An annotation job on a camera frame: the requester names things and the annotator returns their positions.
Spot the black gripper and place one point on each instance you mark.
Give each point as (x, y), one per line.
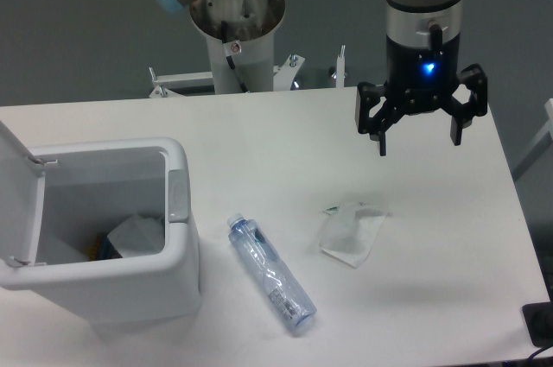
(419, 81)

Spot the white paper wrapper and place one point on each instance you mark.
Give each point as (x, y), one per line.
(350, 230)

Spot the clear blue plastic bottle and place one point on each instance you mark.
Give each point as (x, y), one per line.
(287, 297)

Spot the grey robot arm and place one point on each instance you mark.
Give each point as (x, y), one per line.
(422, 45)

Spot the white tissue in can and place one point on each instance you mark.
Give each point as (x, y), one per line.
(138, 236)

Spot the white plastic trash can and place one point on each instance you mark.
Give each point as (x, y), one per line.
(55, 200)

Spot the yellow blue package in can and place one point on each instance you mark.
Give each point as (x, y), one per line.
(102, 249)

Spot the black device at table edge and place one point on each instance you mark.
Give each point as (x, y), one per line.
(538, 319)

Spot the white metal frame leg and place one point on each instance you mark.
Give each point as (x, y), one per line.
(535, 147)

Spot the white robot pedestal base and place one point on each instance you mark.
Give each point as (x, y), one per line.
(240, 42)

